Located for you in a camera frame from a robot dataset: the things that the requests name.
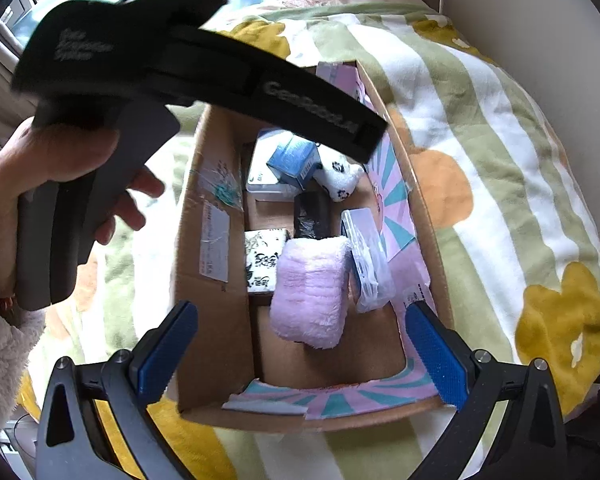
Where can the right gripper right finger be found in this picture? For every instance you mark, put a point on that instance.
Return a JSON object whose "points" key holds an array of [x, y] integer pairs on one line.
{"points": [[531, 440]]}

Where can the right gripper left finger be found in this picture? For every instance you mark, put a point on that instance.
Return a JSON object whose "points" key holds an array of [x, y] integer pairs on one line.
{"points": [[72, 442]]}

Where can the clear plastic swab box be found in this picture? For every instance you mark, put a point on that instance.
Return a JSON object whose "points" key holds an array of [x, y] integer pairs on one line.
{"points": [[261, 182]]}

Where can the silver blue small box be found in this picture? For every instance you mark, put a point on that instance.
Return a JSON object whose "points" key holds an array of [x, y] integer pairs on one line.
{"points": [[294, 162]]}

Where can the black plastic bag roll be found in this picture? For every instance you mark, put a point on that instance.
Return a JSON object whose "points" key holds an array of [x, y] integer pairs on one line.
{"points": [[312, 215]]}

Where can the pink fluffy towel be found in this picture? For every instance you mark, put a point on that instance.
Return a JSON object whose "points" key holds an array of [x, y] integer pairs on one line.
{"points": [[310, 300]]}

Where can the white fluffy sleeve forearm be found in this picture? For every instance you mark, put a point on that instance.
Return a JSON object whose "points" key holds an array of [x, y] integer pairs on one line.
{"points": [[16, 343]]}

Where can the person's left hand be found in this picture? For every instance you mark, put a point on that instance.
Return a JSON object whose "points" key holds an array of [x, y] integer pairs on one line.
{"points": [[33, 156]]}

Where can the cardboard box with pink lining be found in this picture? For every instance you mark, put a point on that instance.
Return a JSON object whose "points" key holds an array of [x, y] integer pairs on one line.
{"points": [[237, 373]]}

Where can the white patterned tissue pack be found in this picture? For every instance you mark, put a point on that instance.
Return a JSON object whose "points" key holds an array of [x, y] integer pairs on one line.
{"points": [[263, 248]]}

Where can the white spotted sock ball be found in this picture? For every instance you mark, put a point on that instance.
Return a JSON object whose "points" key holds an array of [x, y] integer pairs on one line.
{"points": [[336, 175]]}

